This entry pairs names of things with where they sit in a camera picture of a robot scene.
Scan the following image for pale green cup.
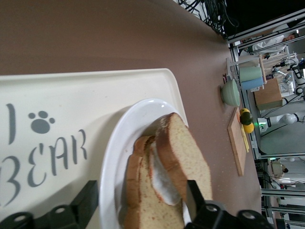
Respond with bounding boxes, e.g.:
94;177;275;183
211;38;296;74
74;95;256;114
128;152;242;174
239;66;263;83

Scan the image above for wooden cutting board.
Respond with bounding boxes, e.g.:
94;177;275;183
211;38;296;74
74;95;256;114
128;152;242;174
227;106;247;177

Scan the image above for yellow plastic fork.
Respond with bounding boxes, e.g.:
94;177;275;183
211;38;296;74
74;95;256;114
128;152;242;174
241;125;248;151

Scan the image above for white round plate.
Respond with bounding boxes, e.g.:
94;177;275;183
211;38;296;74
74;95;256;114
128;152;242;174
99;98;191;229

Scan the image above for cream bear print tray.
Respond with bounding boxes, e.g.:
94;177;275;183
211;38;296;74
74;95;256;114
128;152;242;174
0;68;189;229

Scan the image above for brown bread slice sandwich lid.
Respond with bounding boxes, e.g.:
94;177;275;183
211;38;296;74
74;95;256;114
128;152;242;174
154;112;213;203

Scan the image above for pale green bowl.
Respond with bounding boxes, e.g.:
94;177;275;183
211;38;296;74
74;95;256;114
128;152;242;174
220;78;241;107

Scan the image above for dark green avocado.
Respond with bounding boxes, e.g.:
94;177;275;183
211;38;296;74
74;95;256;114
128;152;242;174
239;112;254;126

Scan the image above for brown bread slice under egg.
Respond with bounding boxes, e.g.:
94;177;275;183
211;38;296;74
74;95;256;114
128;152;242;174
123;135;185;229

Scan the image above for fried egg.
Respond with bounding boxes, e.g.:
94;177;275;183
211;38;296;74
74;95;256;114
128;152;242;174
150;143;182;206

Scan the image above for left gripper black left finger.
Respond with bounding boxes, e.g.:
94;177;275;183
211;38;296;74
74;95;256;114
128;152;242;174
68;180;100;217

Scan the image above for person in white coat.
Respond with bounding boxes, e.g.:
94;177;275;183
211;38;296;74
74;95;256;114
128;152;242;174
252;33;301;52

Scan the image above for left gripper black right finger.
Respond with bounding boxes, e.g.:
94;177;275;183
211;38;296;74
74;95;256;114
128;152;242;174
185;179;207;222

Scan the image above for brown cardboard box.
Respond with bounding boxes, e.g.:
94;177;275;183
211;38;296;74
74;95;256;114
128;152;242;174
253;78;284;111

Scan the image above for white wire cup rack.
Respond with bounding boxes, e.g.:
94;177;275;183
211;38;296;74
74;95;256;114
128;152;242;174
225;57;265;93

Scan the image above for black floor cable tangle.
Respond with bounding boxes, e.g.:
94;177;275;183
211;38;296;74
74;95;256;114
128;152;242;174
176;0;240;40

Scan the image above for aluminium cell frame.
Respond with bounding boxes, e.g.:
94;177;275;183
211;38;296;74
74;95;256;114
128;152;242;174
226;39;305;229

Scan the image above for light wooden dowel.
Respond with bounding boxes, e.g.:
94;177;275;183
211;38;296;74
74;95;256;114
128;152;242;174
259;58;266;84

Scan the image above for light blue cup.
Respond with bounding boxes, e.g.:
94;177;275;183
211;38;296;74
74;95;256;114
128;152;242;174
240;78;264;91

